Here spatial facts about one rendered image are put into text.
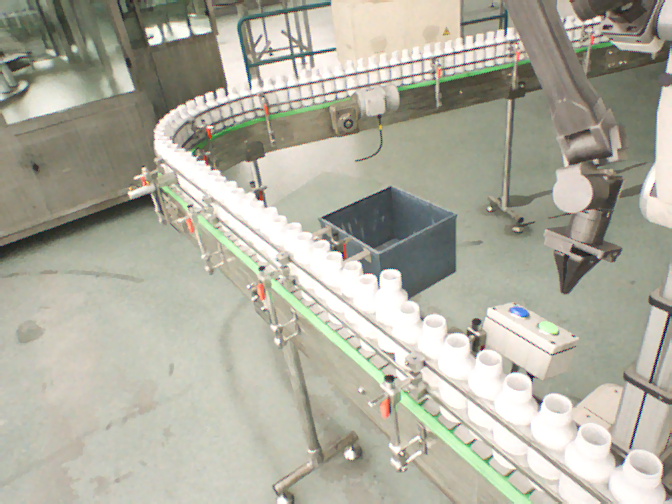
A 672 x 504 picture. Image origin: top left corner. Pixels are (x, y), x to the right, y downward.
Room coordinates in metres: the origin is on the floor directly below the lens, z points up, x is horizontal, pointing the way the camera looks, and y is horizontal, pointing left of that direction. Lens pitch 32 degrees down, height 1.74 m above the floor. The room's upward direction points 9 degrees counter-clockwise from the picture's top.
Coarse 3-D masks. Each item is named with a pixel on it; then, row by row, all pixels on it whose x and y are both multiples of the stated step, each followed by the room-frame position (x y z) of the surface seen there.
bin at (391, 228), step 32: (384, 192) 1.62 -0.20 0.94; (320, 224) 1.48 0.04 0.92; (352, 224) 1.54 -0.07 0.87; (384, 224) 1.61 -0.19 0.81; (416, 224) 1.53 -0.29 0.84; (448, 224) 1.36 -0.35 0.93; (352, 256) 1.34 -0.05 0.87; (384, 256) 1.23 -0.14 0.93; (416, 256) 1.29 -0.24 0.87; (448, 256) 1.36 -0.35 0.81; (416, 288) 1.29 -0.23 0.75
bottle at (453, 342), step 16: (448, 336) 0.62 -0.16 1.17; (464, 336) 0.61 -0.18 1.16; (448, 352) 0.60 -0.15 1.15; (464, 352) 0.59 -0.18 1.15; (448, 368) 0.59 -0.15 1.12; (464, 368) 0.58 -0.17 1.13; (448, 384) 0.58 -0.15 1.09; (464, 384) 0.57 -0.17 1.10; (448, 400) 0.58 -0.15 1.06; (464, 400) 0.57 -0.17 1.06; (448, 416) 0.58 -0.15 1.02; (464, 416) 0.57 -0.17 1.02
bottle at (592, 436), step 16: (592, 432) 0.42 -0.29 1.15; (608, 432) 0.40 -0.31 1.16; (576, 448) 0.41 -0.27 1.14; (592, 448) 0.39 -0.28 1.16; (608, 448) 0.39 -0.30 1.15; (576, 464) 0.39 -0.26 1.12; (592, 464) 0.38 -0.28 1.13; (608, 464) 0.38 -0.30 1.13; (560, 480) 0.41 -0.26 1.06; (592, 480) 0.37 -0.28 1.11; (608, 480) 0.38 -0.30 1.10; (560, 496) 0.40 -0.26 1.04; (576, 496) 0.38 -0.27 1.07; (592, 496) 0.37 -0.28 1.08
